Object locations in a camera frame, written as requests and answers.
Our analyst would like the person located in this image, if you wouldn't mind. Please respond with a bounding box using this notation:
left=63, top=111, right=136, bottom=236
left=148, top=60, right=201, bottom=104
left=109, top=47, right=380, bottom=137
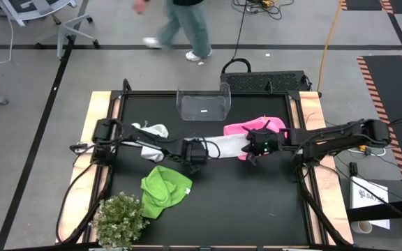
left=133, top=0, right=214, bottom=63

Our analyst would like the black looped camera cable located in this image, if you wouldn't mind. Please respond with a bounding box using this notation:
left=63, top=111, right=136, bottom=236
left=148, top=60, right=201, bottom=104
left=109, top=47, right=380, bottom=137
left=200, top=137, right=222, bottom=160

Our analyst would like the white cup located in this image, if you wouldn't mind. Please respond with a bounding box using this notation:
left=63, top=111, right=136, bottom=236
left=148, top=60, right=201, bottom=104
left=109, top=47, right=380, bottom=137
left=350, top=220, right=373, bottom=234

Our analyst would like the black hazard-striped floor mat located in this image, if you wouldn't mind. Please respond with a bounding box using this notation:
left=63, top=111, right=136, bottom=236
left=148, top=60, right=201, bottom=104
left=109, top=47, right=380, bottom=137
left=357, top=54, right=402, bottom=199
left=340, top=0, right=402, bottom=15

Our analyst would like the white printed sheet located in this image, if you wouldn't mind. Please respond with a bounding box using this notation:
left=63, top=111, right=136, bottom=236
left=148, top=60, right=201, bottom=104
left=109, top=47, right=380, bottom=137
left=349, top=176, right=390, bottom=230

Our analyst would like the black frame beam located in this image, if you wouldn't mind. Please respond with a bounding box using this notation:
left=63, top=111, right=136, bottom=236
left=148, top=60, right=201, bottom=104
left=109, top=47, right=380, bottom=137
left=347, top=198, right=402, bottom=222

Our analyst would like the white cable yellow plug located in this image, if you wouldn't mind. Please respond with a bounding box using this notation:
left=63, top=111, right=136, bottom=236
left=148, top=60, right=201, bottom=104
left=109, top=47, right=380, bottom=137
left=347, top=144, right=387, bottom=158

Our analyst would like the small green potted plant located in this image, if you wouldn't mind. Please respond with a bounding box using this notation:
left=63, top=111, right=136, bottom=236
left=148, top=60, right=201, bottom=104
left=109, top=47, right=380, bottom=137
left=91, top=191, right=150, bottom=249

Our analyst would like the black cable bundle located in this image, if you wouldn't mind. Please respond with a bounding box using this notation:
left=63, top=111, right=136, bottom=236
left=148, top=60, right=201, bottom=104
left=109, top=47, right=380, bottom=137
left=232, top=0, right=295, bottom=20

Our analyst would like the light wooden side board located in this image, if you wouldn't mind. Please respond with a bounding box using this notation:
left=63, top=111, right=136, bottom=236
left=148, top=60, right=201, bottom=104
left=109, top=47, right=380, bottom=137
left=298, top=91, right=354, bottom=245
left=57, top=91, right=121, bottom=243

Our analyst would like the clear plastic bin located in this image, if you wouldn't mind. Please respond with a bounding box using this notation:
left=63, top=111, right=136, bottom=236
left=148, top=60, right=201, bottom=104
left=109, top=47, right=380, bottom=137
left=175, top=82, right=232, bottom=122

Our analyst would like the green microfiber towel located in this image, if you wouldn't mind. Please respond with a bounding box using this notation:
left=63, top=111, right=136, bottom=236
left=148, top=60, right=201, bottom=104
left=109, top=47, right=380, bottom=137
left=140, top=165, right=193, bottom=220

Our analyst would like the white waffle-weave towel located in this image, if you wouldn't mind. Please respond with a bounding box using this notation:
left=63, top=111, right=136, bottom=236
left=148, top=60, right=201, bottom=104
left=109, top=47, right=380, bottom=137
left=122, top=121, right=170, bottom=163
left=183, top=133, right=250, bottom=160

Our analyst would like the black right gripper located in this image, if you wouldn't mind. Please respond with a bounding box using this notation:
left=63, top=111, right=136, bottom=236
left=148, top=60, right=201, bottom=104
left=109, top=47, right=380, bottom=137
left=241, top=125, right=288, bottom=165

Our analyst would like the grey office chair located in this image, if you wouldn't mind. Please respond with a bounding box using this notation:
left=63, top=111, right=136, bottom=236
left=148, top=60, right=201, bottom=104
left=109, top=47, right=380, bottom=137
left=0, top=0, right=101, bottom=59

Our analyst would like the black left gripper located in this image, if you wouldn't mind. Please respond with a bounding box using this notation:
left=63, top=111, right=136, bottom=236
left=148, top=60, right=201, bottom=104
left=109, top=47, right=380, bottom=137
left=181, top=138, right=209, bottom=174

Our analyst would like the black hanging cable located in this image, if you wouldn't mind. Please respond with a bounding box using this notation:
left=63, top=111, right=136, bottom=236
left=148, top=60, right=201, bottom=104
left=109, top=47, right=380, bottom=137
left=233, top=0, right=249, bottom=61

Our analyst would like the yellow hanging cable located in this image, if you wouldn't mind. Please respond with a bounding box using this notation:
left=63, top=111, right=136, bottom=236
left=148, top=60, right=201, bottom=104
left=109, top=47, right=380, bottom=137
left=318, top=0, right=343, bottom=92

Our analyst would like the pink microfiber towel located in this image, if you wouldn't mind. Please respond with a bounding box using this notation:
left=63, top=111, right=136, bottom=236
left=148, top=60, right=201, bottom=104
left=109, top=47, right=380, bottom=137
left=223, top=116, right=288, bottom=161

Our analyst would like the black computer tower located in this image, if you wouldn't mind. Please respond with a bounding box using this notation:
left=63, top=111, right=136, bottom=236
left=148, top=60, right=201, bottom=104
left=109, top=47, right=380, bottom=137
left=220, top=58, right=312, bottom=93

